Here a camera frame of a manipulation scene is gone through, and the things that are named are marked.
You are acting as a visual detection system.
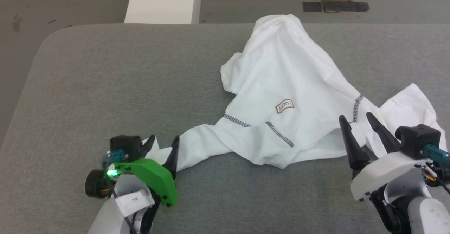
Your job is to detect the white garment with grey stitching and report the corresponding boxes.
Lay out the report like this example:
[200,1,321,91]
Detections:
[142,14,448,173]

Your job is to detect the small black floor mat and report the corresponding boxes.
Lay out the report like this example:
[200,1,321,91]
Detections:
[303,1,323,12]

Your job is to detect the white box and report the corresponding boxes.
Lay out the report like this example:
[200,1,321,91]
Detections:
[124,0,201,24]

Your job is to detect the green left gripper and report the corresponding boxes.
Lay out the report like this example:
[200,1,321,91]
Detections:
[85,135,181,207]

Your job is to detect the dark floor plate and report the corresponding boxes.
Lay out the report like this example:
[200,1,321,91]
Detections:
[322,1,370,13]

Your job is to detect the black cable with teal plug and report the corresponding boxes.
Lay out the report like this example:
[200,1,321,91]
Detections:
[423,144,450,196]
[103,149,142,234]

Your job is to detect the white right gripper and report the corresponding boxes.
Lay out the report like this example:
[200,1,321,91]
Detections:
[338,112,450,203]

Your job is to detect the grey fabric sofa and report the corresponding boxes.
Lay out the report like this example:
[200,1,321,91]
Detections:
[0,22,450,234]

